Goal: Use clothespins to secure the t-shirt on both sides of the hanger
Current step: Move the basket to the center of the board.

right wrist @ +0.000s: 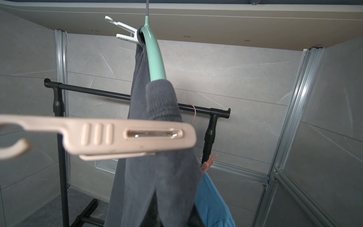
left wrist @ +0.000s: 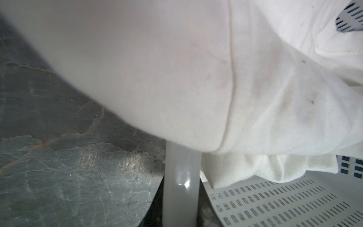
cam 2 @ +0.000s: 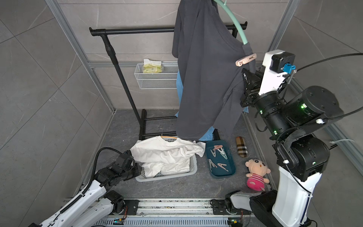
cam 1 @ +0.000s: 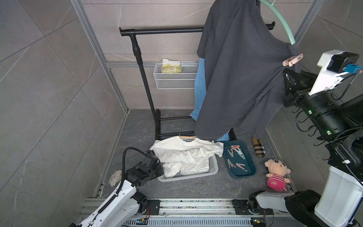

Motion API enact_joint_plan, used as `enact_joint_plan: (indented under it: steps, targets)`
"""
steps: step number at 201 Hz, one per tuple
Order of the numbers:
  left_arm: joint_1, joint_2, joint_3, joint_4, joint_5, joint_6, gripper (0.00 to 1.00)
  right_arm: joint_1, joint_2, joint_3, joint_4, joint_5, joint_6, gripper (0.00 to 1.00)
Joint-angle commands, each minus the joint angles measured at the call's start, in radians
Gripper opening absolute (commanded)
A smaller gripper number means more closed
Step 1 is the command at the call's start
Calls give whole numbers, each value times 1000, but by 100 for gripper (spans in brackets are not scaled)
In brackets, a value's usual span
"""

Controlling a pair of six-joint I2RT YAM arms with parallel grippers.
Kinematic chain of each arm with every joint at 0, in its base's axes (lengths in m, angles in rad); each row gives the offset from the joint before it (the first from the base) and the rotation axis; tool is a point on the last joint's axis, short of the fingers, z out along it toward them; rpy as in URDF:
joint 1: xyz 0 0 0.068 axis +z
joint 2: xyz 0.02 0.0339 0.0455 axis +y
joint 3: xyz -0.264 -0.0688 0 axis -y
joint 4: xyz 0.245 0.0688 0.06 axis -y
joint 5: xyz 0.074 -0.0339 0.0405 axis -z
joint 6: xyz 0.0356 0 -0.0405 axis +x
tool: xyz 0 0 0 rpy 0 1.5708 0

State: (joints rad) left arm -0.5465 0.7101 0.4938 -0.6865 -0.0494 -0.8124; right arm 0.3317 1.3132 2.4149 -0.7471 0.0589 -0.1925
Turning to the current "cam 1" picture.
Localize clothespins in tray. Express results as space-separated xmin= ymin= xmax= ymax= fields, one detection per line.
xmin=227 ymin=145 xmax=248 ymax=172

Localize white laundry basket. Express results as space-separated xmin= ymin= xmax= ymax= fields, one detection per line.
xmin=156 ymin=137 xmax=219 ymax=183

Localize white garment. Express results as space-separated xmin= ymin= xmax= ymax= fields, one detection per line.
xmin=149 ymin=136 xmax=225 ymax=179

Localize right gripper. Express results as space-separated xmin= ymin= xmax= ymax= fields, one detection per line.
xmin=280 ymin=68 xmax=341 ymax=141

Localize teal clothespin tray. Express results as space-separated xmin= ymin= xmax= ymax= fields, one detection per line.
xmin=223 ymin=141 xmax=256 ymax=179

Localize orange plastic hanger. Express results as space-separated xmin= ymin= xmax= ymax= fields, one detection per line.
xmin=179 ymin=136 xmax=196 ymax=140

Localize black wall hook rack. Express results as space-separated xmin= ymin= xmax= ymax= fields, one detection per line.
xmin=292 ymin=107 xmax=329 ymax=161

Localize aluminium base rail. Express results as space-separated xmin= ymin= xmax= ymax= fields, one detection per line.
xmin=79 ymin=198 xmax=315 ymax=227

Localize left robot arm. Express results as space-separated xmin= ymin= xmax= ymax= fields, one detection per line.
xmin=70 ymin=147 xmax=164 ymax=227

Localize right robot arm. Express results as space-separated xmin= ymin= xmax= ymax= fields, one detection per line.
xmin=248 ymin=69 xmax=363 ymax=227

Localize yellow tissue pack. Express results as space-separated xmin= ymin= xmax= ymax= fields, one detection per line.
xmin=161 ymin=59 xmax=182 ymax=73

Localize light blue t-shirt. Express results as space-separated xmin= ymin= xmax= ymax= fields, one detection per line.
xmin=189 ymin=57 xmax=230 ymax=142

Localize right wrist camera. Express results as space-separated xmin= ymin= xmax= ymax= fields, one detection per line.
xmin=309 ymin=50 xmax=361 ymax=96

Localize plaid case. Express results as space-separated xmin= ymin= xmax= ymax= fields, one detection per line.
xmin=252 ymin=137 xmax=266 ymax=158

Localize dark grey garment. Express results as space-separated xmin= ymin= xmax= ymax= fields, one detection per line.
xmin=195 ymin=1 xmax=300 ymax=141

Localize green plastic hanger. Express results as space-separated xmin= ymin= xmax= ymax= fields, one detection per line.
xmin=259 ymin=0 xmax=296 ymax=45

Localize pink plush doll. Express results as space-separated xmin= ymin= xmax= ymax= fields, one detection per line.
xmin=265 ymin=159 xmax=291 ymax=192

